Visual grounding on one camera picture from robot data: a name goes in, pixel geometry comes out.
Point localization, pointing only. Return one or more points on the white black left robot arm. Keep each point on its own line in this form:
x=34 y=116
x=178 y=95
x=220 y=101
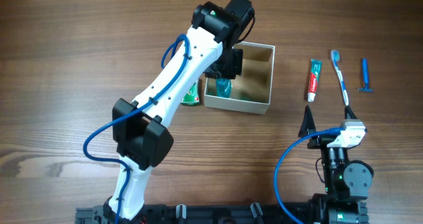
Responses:
x=140 y=127

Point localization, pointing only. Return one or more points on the blue white toothbrush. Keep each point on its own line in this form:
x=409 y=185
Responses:
x=335 y=57

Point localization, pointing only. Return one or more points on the white square box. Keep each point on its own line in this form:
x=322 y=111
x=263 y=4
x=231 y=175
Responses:
x=251 y=91

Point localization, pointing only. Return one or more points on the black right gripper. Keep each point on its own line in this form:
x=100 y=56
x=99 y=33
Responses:
x=308 y=123

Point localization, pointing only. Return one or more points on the blue Listerine mouthwash bottle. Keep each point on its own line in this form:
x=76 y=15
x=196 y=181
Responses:
x=223 y=87

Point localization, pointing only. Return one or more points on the green Dettol soap pack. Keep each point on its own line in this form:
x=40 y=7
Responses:
x=192 y=97

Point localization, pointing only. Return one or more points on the blue disposable razor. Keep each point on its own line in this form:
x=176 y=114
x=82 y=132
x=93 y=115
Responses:
x=365 y=75

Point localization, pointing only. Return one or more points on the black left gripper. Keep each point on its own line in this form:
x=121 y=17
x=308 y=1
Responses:
x=231 y=71

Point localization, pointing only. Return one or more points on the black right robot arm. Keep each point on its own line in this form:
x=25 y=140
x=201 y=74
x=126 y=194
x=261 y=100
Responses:
x=347 y=182

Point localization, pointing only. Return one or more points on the Colgate toothpaste tube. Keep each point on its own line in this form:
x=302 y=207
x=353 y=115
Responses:
x=314 y=79

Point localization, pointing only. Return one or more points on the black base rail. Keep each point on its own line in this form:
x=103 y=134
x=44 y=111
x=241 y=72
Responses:
x=253 y=213

